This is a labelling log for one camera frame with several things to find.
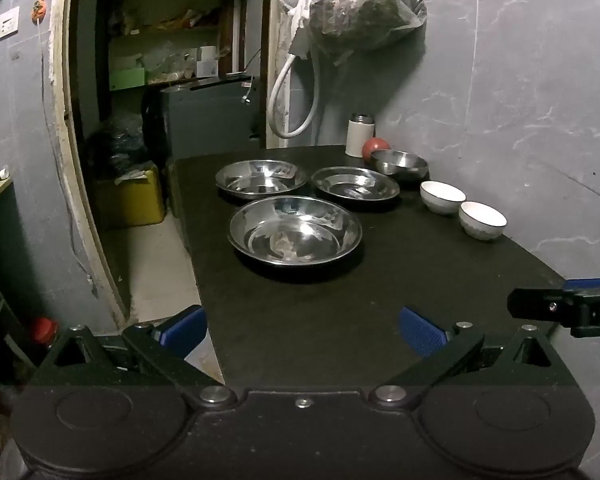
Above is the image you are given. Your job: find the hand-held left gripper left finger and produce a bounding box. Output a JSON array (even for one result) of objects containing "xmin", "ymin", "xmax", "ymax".
[{"xmin": 27, "ymin": 304, "xmax": 238, "ymax": 409}]

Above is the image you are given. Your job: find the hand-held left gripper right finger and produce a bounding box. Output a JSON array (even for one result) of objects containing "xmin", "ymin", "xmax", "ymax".
[{"xmin": 367, "ymin": 306, "xmax": 578, "ymax": 409}]

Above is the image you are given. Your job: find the white ceramic bowl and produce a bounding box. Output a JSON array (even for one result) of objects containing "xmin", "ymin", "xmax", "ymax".
[
  {"xmin": 420, "ymin": 181, "xmax": 467, "ymax": 216},
  {"xmin": 458, "ymin": 201, "xmax": 508, "ymax": 241}
]

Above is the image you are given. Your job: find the large steel plate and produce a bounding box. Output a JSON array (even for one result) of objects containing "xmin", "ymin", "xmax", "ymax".
[{"xmin": 228, "ymin": 196, "xmax": 363, "ymax": 267}]

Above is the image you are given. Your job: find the small steel plate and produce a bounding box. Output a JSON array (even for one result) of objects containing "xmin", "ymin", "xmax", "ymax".
[
  {"xmin": 215, "ymin": 159, "xmax": 308, "ymax": 200},
  {"xmin": 311, "ymin": 166, "xmax": 400, "ymax": 203}
]

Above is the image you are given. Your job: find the steel bowl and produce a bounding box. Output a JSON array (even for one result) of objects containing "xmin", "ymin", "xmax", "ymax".
[{"xmin": 370, "ymin": 150, "xmax": 429, "ymax": 183}]

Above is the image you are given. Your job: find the dark bottle with red cap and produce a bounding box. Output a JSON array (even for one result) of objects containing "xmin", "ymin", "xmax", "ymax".
[{"xmin": 30, "ymin": 316, "xmax": 58, "ymax": 356}]

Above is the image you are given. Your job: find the yellow plastic container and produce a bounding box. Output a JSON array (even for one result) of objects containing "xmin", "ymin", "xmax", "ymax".
[{"xmin": 97, "ymin": 162, "xmax": 166, "ymax": 228}]

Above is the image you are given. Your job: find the red ball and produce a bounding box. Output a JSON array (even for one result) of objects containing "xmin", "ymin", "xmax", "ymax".
[{"xmin": 362, "ymin": 137, "xmax": 392, "ymax": 163}]

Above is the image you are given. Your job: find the black plastic bag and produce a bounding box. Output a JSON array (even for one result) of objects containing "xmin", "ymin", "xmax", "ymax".
[{"xmin": 85, "ymin": 115, "xmax": 148, "ymax": 178}]

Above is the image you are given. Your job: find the white canister with metal lid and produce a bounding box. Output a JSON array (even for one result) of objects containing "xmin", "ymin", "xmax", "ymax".
[{"xmin": 345, "ymin": 114, "xmax": 376, "ymax": 157}]

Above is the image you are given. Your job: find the dark metal cabinet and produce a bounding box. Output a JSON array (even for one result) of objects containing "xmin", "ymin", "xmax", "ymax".
[{"xmin": 142, "ymin": 77, "xmax": 268, "ymax": 166}]

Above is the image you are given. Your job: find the green box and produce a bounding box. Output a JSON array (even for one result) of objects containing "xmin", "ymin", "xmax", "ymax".
[{"xmin": 109, "ymin": 67, "xmax": 146, "ymax": 92}]

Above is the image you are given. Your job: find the small white box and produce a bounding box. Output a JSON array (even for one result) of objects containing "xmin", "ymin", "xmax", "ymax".
[{"xmin": 197, "ymin": 47, "xmax": 220, "ymax": 78}]

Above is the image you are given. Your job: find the cluttered wooden shelf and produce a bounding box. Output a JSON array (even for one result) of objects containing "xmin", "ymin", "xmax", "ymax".
[{"xmin": 100, "ymin": 0, "xmax": 241, "ymax": 92}]

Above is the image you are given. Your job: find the clear plastic bag of greens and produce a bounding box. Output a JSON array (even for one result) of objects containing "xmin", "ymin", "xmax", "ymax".
[{"xmin": 280, "ymin": 0, "xmax": 427, "ymax": 61}]

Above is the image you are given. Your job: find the white hose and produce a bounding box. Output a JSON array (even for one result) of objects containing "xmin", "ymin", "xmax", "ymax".
[{"xmin": 267, "ymin": 52, "xmax": 322, "ymax": 139}]

